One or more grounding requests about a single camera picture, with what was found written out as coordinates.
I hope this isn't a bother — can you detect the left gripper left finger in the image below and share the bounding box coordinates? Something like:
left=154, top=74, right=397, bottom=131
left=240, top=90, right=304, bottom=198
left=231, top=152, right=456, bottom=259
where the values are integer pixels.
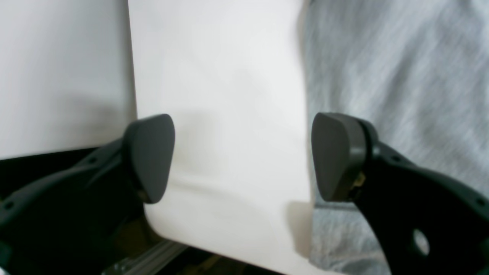
left=0, top=114, right=176, bottom=275

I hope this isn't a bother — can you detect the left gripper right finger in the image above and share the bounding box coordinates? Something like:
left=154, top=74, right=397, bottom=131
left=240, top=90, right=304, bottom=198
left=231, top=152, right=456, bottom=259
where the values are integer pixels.
left=311, top=113, right=489, bottom=275

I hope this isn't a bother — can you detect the grey T-shirt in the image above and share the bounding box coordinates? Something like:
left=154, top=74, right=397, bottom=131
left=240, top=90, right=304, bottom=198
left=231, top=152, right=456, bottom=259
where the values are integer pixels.
left=298, top=0, right=489, bottom=275

